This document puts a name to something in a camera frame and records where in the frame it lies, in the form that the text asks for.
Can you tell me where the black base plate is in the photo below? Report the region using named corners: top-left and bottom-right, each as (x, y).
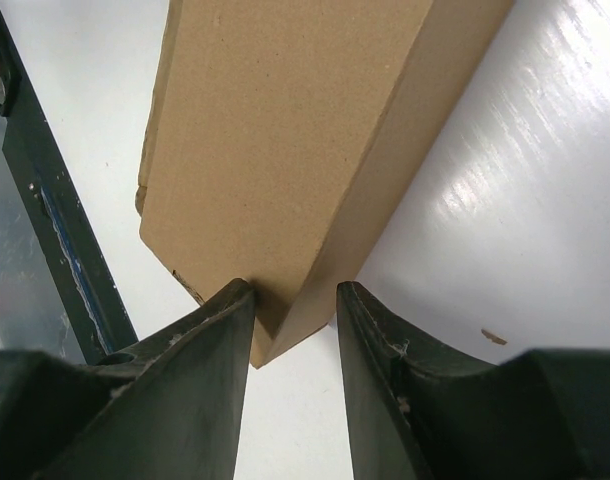
top-left (0, 10), bottom-right (137, 364)

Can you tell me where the small cardboard scrap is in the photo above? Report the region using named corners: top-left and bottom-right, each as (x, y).
top-left (481, 328), bottom-right (507, 346)

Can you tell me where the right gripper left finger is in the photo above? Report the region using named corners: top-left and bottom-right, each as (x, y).
top-left (0, 279), bottom-right (255, 479)

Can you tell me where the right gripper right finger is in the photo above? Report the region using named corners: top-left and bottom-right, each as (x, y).
top-left (336, 282), bottom-right (610, 479)

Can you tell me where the cardboard box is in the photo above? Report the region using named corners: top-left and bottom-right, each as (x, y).
top-left (136, 1), bottom-right (512, 367)

